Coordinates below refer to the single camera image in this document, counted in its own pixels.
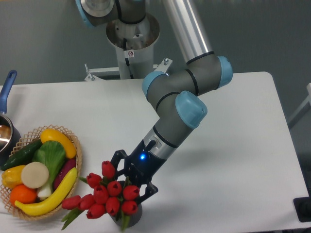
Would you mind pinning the white metal base frame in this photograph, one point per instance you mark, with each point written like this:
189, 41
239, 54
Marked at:
114, 73

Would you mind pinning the white furniture leg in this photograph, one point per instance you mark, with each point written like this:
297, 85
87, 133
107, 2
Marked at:
301, 110

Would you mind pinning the blue handled saucepan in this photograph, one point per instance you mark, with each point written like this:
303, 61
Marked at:
9, 135

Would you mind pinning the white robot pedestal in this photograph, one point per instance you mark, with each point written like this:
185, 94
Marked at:
134, 46

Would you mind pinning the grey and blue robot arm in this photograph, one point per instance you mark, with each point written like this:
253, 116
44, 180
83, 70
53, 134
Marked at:
175, 98

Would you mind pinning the yellow banana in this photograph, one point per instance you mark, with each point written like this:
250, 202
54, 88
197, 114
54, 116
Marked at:
54, 200

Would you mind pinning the green bok choy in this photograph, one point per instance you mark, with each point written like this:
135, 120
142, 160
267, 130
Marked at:
53, 156

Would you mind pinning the woven wicker basket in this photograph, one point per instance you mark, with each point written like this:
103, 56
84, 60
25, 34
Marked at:
28, 138

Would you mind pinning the purple sweet potato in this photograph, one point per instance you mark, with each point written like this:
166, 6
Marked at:
68, 165

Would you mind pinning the orange fruit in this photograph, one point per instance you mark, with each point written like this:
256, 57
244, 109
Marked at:
23, 194

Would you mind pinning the yellow squash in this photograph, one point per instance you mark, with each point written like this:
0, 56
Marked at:
55, 135

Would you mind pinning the black device at table edge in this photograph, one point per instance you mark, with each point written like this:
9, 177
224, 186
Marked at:
303, 208

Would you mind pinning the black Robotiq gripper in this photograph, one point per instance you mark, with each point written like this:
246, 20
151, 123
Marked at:
139, 166

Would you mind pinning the dark grey ribbed vase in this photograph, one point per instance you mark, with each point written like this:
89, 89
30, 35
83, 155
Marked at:
123, 206

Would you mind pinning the beige round slice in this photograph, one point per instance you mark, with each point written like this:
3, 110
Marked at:
34, 175

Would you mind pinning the red tulip bouquet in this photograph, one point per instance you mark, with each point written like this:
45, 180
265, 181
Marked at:
94, 203

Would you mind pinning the green cucumber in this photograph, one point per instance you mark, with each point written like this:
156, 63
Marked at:
22, 156

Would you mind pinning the yellow bell pepper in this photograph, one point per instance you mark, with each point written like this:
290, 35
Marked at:
12, 177

